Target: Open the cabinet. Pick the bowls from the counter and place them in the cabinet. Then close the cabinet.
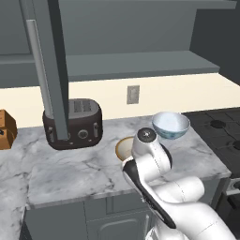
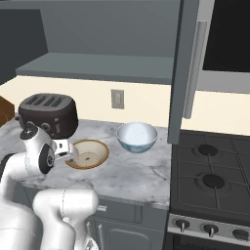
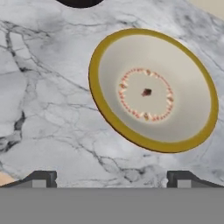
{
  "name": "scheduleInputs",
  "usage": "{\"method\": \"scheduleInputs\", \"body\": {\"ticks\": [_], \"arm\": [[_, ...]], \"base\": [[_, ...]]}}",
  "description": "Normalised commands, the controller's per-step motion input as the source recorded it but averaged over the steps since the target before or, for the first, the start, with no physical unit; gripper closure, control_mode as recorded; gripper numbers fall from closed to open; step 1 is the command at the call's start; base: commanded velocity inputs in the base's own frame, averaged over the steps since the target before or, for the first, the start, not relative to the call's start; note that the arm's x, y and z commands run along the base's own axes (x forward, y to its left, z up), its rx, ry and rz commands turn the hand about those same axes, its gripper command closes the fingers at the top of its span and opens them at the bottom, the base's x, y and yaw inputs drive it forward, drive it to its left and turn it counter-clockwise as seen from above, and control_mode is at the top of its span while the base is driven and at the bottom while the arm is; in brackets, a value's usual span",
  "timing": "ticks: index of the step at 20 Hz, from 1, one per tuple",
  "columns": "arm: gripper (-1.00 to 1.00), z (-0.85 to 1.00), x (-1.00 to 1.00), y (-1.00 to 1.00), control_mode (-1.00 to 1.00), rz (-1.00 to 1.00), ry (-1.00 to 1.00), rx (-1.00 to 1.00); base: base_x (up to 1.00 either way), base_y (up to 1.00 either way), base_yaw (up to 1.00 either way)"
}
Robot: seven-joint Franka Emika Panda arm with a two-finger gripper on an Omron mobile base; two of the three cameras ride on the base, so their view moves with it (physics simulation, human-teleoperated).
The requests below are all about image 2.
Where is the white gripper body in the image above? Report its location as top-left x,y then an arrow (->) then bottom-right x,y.
65,142 -> 80,165

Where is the grey cabinet door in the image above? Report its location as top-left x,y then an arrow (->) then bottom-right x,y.
167,0 -> 200,146

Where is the brown rimmed cream bowl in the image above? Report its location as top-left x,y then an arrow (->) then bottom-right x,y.
64,139 -> 110,171

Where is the dark brown toaster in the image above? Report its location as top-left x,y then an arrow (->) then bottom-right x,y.
14,93 -> 79,140

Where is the white and blue bowl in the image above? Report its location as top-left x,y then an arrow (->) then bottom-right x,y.
115,121 -> 159,154

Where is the grey drawer front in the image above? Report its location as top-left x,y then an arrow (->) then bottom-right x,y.
97,195 -> 144,225

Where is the brown wooden box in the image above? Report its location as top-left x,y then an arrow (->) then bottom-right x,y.
0,95 -> 16,128

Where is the grey base cupboard door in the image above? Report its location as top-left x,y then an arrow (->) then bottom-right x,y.
93,217 -> 165,250

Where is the silver hob knob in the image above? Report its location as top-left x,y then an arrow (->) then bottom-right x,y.
175,218 -> 191,233
202,223 -> 220,238

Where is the black gas hob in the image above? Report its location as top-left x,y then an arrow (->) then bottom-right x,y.
166,129 -> 250,250

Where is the grey microwave oven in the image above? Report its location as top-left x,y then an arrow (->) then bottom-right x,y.
194,0 -> 250,96

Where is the grey wall socket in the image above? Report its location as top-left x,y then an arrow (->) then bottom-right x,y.
110,89 -> 125,110

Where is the silver cupboard door handle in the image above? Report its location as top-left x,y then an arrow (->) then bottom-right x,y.
97,224 -> 105,250

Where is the dark grey wall cabinet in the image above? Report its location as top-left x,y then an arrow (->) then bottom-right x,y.
0,8 -> 49,86

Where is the long grey door handle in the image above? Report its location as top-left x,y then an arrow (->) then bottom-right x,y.
183,21 -> 208,120

